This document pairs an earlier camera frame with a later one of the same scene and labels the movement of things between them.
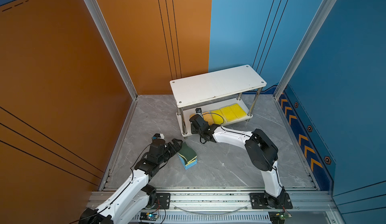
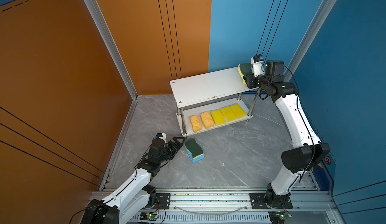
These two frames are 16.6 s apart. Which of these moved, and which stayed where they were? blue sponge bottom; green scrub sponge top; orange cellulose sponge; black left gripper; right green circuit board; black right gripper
Moved: green scrub sponge top; black right gripper; blue sponge bottom
Stayed: orange cellulose sponge; right green circuit board; black left gripper
